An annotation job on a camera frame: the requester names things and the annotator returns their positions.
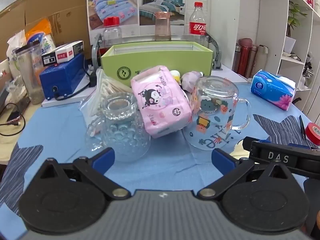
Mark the plastic bag of cotton swabs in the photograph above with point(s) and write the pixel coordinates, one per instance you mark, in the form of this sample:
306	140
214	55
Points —
96	92

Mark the printed glass mug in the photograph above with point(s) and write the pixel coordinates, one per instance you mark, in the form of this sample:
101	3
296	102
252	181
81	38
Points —
212	110

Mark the dark smartphone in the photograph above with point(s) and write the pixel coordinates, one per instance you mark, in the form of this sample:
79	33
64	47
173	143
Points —
13	116

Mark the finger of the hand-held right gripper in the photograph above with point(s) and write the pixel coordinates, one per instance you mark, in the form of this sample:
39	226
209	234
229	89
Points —
277	155

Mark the orange blue paper pack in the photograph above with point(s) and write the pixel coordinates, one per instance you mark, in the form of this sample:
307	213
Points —
41	37

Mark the green cardboard box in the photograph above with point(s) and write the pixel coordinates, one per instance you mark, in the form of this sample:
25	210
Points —
150	63

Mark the clear jar pink lid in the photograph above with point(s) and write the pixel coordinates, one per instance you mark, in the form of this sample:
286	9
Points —
162	27

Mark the blue tissue pack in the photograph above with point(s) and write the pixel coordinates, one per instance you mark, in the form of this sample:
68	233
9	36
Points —
270	87

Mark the red thermos flask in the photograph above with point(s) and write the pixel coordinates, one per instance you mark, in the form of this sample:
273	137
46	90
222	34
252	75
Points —
244	57

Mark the red tape roll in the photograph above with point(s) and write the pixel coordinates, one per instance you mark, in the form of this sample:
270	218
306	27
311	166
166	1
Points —
311	133

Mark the textured clear glass cup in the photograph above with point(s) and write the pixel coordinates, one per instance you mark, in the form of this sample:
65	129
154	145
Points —
122	132

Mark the white shelf unit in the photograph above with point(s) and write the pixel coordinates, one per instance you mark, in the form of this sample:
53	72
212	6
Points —
275	17

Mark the clear jar red lid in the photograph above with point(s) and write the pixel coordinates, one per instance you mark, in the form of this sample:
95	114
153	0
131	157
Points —
112	35

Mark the grey metal bracket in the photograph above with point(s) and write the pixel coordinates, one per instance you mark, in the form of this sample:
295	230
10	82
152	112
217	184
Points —
215	52
95	52

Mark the bedding wall poster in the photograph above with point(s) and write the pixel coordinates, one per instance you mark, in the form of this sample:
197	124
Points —
112	5

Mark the white box red label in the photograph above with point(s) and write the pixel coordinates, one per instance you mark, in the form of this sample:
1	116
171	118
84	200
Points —
68	51

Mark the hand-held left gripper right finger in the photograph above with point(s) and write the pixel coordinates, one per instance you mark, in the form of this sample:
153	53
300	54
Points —
222	158

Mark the white plush toy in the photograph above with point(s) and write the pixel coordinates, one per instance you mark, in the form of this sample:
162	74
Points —
175	75

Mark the red label cola bottle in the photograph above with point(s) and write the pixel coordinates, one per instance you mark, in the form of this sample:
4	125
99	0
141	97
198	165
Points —
198	27

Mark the green plant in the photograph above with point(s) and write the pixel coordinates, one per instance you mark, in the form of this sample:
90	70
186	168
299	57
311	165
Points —
295	15

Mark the clear plastic container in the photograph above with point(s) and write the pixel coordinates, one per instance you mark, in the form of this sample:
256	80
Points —
30	75

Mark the brown cardboard sheet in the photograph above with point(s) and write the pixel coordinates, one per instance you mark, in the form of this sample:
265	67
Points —
62	10

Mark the blue metal device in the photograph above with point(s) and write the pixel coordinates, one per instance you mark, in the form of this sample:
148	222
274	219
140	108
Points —
62	75

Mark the black white small box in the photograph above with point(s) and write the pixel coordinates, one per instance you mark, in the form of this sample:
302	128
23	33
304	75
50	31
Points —
48	58

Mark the pink tissue pack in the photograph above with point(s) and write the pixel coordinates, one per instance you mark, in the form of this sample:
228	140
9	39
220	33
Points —
160	105

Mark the white plastic bag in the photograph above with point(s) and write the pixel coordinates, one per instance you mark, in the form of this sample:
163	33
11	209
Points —
13	47

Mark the dark thermos flask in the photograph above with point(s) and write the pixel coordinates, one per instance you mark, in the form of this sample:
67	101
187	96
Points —
235	57

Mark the cream thermos flask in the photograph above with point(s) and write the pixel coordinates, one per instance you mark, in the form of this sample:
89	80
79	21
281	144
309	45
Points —
261	60

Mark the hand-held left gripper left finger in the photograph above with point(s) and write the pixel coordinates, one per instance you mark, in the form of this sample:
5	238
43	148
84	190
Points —
104	157

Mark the black tweezers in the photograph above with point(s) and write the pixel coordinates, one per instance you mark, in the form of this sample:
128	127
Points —
302	126

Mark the beige thermos flask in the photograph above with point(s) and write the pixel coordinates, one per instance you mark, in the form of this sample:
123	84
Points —
252	62

